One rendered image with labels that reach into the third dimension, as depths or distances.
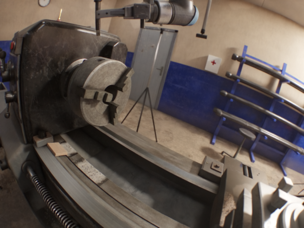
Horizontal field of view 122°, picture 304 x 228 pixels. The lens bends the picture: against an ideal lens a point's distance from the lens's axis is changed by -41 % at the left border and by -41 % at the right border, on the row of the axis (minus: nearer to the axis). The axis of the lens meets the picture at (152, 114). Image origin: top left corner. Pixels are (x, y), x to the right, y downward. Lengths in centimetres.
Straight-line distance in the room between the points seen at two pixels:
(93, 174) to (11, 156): 41
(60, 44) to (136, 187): 67
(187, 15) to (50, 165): 73
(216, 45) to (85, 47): 309
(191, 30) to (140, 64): 165
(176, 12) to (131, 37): 389
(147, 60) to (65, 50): 338
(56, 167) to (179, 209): 52
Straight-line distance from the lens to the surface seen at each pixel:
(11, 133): 85
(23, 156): 74
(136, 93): 406
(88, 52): 67
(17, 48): 58
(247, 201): 27
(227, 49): 345
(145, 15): 44
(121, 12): 45
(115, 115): 54
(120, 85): 51
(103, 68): 46
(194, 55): 349
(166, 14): 50
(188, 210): 67
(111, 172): 70
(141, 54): 400
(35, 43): 56
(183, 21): 55
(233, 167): 79
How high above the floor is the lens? 124
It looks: 21 degrees down
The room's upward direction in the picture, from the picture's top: 15 degrees clockwise
